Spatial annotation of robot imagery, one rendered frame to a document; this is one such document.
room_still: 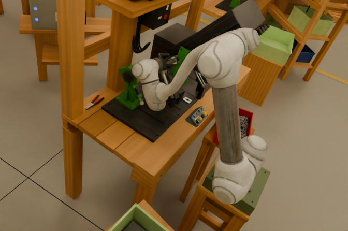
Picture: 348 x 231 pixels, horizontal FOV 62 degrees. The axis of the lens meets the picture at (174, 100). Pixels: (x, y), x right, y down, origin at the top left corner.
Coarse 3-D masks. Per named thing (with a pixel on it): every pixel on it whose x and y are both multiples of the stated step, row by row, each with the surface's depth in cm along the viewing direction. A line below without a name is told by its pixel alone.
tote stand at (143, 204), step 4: (144, 200) 153; (140, 204) 151; (144, 204) 152; (148, 204) 152; (144, 208) 150; (148, 208) 150; (152, 208) 151; (148, 212) 149; (152, 212) 149; (156, 212) 150; (152, 216) 148; (156, 216) 148; (160, 216) 148; (160, 220) 147; (112, 224) 140; (164, 224) 146; (108, 228) 138; (168, 228) 145
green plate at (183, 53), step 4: (180, 48) 188; (184, 48) 187; (180, 52) 189; (184, 52) 187; (180, 56) 189; (184, 56) 188; (180, 60) 190; (176, 64) 192; (180, 64) 191; (176, 68) 193; (172, 72) 195; (176, 72) 194
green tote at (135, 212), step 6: (132, 210) 131; (138, 210) 132; (144, 210) 131; (126, 216) 128; (132, 216) 136; (138, 216) 135; (144, 216) 131; (150, 216) 129; (120, 222) 125; (126, 222) 133; (138, 222) 137; (144, 222) 134; (150, 222) 130; (156, 222) 128; (114, 228) 123; (120, 228) 130; (144, 228) 136; (150, 228) 133; (156, 228) 130; (162, 228) 127
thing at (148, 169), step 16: (240, 80) 242; (208, 96) 216; (208, 112) 202; (176, 128) 183; (192, 128) 186; (160, 144) 171; (176, 144) 173; (144, 160) 159; (160, 160) 162; (176, 160) 181; (144, 176) 157; (160, 176) 165
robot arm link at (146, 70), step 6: (144, 60) 155; (150, 60) 158; (138, 66) 151; (144, 66) 152; (150, 66) 154; (156, 66) 160; (132, 72) 154; (138, 72) 152; (144, 72) 152; (150, 72) 155; (156, 72) 158; (138, 78) 154; (144, 78) 155; (150, 78) 155; (156, 78) 158
